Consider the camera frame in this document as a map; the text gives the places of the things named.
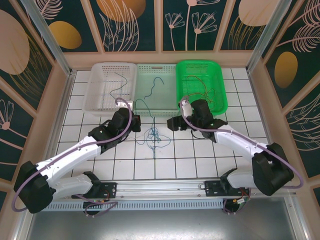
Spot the white plastic basket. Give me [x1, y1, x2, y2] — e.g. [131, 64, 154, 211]
[81, 62, 138, 117]

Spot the pale mint plastic basket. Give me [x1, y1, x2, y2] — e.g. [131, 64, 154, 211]
[131, 63, 180, 118]

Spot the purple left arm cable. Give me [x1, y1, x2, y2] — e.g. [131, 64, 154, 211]
[12, 97, 133, 218]

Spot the aluminium side rail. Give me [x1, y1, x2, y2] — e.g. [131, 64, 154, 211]
[37, 70, 77, 181]
[247, 69, 286, 177]

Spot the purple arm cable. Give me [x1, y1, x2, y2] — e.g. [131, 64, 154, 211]
[12, 97, 133, 218]
[179, 94, 305, 215]

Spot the thin red cable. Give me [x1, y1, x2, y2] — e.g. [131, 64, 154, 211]
[186, 87, 218, 110]

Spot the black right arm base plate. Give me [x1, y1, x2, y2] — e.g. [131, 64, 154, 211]
[204, 179, 227, 198]

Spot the aluminium mounting rail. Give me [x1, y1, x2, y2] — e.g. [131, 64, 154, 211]
[49, 176, 297, 201]

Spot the steel sheet panel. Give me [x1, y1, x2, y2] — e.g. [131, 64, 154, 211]
[14, 211, 311, 240]

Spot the bright green plastic basket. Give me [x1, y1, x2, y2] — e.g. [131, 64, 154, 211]
[175, 59, 228, 116]

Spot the thin brown cable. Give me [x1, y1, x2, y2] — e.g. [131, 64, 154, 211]
[185, 75, 209, 97]

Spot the thin teal cable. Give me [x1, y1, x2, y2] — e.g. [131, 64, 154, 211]
[136, 127, 161, 160]

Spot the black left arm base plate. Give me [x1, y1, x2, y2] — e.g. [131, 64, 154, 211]
[84, 181, 118, 200]

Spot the thin dark blue cable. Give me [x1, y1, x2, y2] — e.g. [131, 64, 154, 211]
[109, 71, 129, 101]

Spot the slotted grey cable duct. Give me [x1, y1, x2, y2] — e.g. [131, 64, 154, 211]
[47, 201, 226, 213]

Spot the aluminium frame post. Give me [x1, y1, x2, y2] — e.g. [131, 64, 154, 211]
[21, 0, 76, 77]
[246, 0, 293, 73]

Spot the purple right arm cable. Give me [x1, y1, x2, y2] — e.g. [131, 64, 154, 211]
[179, 94, 305, 215]

